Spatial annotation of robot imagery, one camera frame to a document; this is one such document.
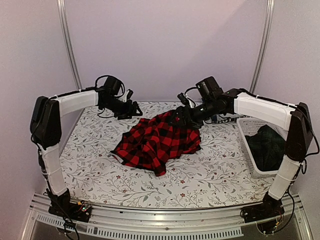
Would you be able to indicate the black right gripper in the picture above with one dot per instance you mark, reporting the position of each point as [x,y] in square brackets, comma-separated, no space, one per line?
[181,111]

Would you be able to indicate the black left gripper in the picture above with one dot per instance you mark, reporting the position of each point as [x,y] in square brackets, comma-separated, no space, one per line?
[129,111]

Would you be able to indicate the red black plaid shirt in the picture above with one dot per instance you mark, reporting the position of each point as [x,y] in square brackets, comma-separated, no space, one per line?
[152,142]

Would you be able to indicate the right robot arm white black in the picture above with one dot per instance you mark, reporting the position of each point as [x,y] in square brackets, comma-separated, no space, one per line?
[294,119]

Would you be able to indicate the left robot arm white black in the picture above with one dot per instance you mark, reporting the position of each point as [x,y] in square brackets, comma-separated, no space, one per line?
[46,128]

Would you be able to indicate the white plastic laundry basket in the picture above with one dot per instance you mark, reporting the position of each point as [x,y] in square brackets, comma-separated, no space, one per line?
[249,126]

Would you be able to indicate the folded navy blue shirt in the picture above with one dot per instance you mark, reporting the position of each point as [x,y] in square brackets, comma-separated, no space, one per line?
[219,119]

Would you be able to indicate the floral patterned table cloth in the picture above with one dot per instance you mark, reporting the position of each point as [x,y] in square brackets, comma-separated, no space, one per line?
[215,176]

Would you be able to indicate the dark green plaid garment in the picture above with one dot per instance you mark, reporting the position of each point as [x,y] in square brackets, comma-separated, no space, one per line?
[267,148]

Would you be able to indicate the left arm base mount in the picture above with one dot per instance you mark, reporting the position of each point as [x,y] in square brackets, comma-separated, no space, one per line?
[61,205]

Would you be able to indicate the aluminium front rail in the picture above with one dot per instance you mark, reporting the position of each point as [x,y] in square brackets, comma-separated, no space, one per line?
[111,222]

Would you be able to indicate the left aluminium frame post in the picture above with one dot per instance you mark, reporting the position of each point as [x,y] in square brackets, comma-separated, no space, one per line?
[62,12]

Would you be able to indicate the aluminium frame post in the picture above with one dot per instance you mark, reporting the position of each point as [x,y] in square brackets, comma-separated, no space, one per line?
[268,20]
[62,12]

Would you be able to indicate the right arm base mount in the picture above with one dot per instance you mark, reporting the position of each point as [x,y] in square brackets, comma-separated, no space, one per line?
[270,212]

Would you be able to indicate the right aluminium frame post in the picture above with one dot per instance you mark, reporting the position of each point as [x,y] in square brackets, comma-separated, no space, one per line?
[268,20]

